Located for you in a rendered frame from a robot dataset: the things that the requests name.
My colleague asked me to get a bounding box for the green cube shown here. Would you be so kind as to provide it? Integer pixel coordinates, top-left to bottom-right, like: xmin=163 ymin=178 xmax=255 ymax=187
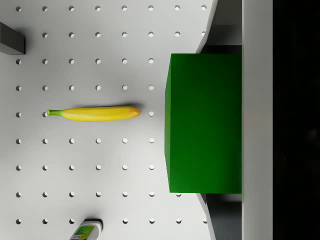
xmin=163 ymin=52 xmax=243 ymax=195

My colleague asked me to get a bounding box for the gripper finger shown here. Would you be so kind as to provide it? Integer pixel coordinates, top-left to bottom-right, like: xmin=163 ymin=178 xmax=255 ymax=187
xmin=199 ymin=44 xmax=243 ymax=55
xmin=199 ymin=193 xmax=243 ymax=204

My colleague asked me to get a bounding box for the small white bottle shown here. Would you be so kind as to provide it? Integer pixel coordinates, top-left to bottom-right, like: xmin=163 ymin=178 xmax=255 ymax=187
xmin=69 ymin=218 xmax=104 ymax=240

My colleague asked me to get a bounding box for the grey cube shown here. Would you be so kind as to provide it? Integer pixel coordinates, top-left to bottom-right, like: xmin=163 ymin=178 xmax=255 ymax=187
xmin=0 ymin=21 xmax=27 ymax=56

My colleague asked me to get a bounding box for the banana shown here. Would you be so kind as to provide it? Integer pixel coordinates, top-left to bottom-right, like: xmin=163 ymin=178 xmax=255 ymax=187
xmin=46 ymin=105 xmax=142 ymax=123

